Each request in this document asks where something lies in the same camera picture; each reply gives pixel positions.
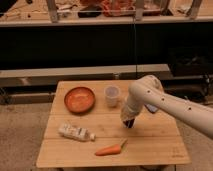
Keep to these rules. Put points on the white plastic bottle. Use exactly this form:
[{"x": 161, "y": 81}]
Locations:
[{"x": 76, "y": 133}]

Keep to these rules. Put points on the orange carrot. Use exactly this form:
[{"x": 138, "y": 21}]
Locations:
[{"x": 111, "y": 150}]

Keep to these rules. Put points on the wooden shelf with clutter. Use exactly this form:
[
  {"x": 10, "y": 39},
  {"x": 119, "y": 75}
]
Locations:
[{"x": 18, "y": 13}]

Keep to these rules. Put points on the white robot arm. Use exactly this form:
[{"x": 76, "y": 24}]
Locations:
[{"x": 149, "y": 90}]

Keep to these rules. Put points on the clear plastic cup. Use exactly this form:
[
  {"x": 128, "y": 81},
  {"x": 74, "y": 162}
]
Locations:
[{"x": 111, "y": 94}]

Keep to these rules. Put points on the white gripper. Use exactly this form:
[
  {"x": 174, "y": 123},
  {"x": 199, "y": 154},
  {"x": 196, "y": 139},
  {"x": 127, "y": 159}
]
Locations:
[{"x": 126, "y": 116}]

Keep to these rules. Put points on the grey metal bench rail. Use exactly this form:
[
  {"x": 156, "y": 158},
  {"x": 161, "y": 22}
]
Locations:
[{"x": 51, "y": 76}]

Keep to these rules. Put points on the orange plate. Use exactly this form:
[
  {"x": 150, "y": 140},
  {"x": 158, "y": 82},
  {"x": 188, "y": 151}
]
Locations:
[{"x": 79, "y": 100}]

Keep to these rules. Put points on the blue sponge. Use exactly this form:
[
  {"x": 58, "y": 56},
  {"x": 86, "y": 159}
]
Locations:
[{"x": 151, "y": 108}]

